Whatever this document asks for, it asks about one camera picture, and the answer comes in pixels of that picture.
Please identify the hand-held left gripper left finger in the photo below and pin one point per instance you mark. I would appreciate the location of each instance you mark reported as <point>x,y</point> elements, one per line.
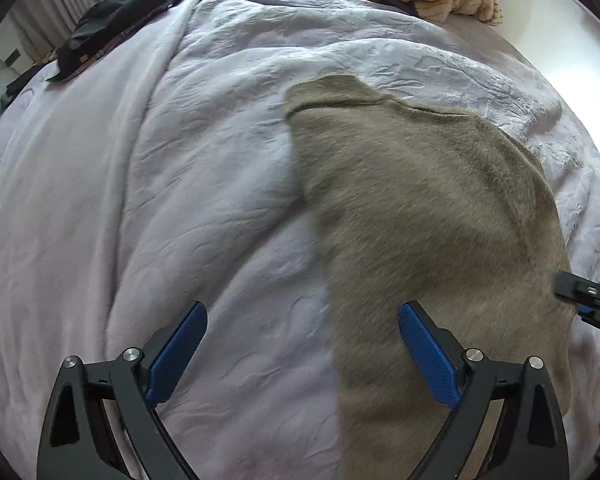
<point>175,360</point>

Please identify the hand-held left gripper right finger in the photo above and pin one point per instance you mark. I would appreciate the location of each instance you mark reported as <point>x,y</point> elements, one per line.
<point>430,360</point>

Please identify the olive brown knit sweater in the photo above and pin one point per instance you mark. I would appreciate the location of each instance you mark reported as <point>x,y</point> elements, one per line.
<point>420,210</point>

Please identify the lavender bed blanket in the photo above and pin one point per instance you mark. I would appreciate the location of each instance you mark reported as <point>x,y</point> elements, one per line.
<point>155,185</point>

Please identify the dark green clothing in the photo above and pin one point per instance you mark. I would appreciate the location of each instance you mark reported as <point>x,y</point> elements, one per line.
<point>125,15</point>

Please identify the grey curtain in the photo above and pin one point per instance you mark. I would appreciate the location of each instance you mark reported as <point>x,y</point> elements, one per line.
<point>55,5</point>

